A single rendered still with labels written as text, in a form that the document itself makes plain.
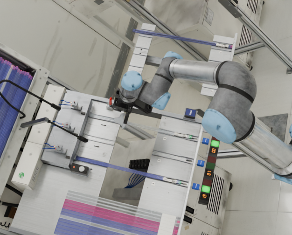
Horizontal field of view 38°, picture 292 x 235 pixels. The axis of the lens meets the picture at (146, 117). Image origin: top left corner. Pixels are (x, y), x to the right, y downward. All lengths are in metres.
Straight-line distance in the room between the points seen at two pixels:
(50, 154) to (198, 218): 0.93
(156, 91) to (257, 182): 1.21
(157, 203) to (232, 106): 0.75
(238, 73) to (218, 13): 1.55
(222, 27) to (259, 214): 1.18
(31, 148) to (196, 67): 0.86
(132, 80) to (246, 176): 1.30
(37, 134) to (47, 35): 2.06
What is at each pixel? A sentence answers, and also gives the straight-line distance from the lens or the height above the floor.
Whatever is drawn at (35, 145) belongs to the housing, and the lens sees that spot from 1.96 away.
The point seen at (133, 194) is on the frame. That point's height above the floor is 0.66.
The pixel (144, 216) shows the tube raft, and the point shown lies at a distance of 1.87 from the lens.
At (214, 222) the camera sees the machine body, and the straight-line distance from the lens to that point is 2.53.
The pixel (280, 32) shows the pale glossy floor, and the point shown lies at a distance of 3.13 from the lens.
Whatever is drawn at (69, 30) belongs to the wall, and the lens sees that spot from 4.07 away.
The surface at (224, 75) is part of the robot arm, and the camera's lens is 1.34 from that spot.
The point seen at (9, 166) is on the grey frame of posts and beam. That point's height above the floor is 1.33.
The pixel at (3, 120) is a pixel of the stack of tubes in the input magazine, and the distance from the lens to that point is 1.91.
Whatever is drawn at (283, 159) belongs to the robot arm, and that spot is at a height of 0.85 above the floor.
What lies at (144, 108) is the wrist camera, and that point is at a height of 1.06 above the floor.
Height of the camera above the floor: 2.04
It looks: 34 degrees down
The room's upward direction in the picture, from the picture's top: 58 degrees counter-clockwise
